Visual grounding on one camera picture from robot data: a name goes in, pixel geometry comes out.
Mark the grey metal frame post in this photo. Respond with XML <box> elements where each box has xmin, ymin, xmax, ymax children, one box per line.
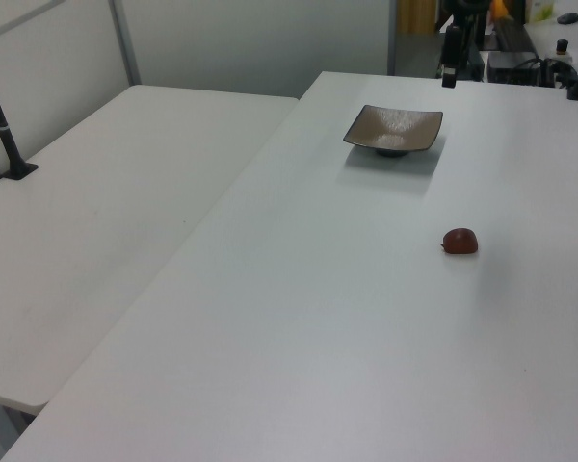
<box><xmin>108</xmin><ymin>0</ymin><xmax>142</xmax><ymax>88</ymax></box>
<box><xmin>386</xmin><ymin>0</ymin><xmax>399</xmax><ymax>76</ymax></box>

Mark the small round brown food item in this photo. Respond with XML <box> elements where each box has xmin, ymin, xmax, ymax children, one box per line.
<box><xmin>439</xmin><ymin>227</ymin><xmax>481</xmax><ymax>256</ymax></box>

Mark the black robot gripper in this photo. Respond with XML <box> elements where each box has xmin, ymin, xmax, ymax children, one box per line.
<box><xmin>440</xmin><ymin>0</ymin><xmax>492</xmax><ymax>90</ymax></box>

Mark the white green carton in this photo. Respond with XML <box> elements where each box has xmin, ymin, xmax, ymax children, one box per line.
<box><xmin>525</xmin><ymin>0</ymin><xmax>556</xmax><ymax>24</ymax></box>

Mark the black electronics box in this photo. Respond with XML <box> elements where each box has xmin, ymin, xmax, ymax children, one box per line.
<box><xmin>486</xmin><ymin>49</ymin><xmax>543</xmax><ymax>84</ymax></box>

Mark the black keyboard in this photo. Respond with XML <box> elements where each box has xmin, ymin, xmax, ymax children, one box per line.
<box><xmin>493</xmin><ymin>15</ymin><xmax>539</xmax><ymax>53</ymax></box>

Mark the black camera stand pole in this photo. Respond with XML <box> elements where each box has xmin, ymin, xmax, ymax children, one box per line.
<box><xmin>0</xmin><ymin>47</ymin><xmax>39</xmax><ymax>182</ymax></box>

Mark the square brown ceramic plate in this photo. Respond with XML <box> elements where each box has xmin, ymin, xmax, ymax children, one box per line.
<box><xmin>342</xmin><ymin>104</ymin><xmax>444</xmax><ymax>160</ymax></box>

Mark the wooden door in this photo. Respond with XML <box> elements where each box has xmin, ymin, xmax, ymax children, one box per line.
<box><xmin>396</xmin><ymin>0</ymin><xmax>437</xmax><ymax>36</ymax></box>

